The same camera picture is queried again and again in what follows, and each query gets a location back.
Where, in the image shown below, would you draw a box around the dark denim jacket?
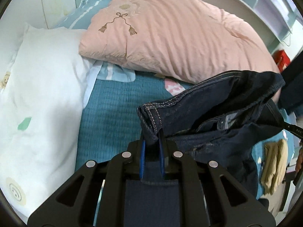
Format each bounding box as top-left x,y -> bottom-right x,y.
124,71 -> 284,226

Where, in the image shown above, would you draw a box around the person's right hand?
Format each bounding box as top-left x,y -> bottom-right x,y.
295,147 -> 303,173

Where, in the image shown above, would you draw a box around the navy and yellow puffer jacket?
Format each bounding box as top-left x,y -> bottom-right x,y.
278,53 -> 303,117

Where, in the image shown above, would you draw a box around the folded khaki trousers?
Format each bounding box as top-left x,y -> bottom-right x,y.
260,139 -> 288,195

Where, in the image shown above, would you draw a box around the red bag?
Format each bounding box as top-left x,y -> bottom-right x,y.
273,50 -> 291,73

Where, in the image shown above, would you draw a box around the teal quilted bed sheet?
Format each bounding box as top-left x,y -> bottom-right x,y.
74,72 -> 294,201

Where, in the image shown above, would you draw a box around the white patterned pillow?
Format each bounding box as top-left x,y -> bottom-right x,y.
1,25 -> 94,217

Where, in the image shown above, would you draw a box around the pink quilt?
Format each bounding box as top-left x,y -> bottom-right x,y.
79,0 -> 278,84

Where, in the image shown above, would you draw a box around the blue striped pillow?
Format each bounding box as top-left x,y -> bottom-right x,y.
55,0 -> 136,82

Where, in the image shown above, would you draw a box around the purple wall shelf unit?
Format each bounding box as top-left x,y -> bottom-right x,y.
240,0 -> 302,42

